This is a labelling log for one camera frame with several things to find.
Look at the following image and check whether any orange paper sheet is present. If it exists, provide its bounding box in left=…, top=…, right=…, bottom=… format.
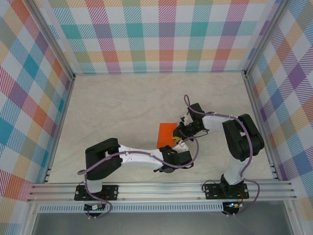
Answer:
left=156, top=122, right=178, bottom=149

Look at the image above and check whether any grey metal sheet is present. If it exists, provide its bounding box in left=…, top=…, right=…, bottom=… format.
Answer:
left=31, top=211, right=294, bottom=235

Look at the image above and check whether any small black circuit board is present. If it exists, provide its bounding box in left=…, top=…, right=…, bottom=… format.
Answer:
left=84, top=203, right=106, bottom=212

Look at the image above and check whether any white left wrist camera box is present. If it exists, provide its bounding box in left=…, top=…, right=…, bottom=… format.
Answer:
left=175, top=141, right=189, bottom=152

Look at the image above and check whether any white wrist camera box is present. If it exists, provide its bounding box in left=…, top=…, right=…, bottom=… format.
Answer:
left=181, top=114, right=193, bottom=127
left=175, top=141, right=189, bottom=152

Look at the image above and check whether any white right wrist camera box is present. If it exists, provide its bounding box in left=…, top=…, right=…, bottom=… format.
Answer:
left=181, top=114, right=193, bottom=127

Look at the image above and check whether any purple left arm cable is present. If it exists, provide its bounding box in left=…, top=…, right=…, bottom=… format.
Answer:
left=77, top=137, right=201, bottom=219

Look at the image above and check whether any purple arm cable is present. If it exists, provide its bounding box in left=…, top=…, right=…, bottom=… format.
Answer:
left=77, top=137, right=201, bottom=219
left=183, top=94, right=260, bottom=218

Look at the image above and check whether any long aluminium mounting rail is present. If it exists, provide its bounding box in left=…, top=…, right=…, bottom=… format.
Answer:
left=26, top=180, right=298, bottom=203

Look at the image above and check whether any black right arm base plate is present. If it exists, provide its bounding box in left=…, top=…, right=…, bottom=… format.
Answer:
left=204, top=183, right=250, bottom=200

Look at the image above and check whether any slotted grey cable tray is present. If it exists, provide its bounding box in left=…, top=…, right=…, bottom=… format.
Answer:
left=38, top=204, right=224, bottom=213

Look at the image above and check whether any aluminium side rail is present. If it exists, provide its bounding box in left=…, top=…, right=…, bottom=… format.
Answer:
left=44, top=75, right=76, bottom=184
left=243, top=73, right=281, bottom=182

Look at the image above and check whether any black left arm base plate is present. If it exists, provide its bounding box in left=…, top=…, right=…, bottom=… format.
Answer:
left=74, top=185, right=119, bottom=202

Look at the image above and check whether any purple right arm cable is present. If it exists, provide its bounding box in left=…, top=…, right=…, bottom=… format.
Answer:
left=183, top=94, right=260, bottom=218

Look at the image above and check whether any aluminium frame post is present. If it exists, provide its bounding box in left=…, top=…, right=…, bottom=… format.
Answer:
left=24, top=0, right=76, bottom=81
left=243, top=0, right=291, bottom=78

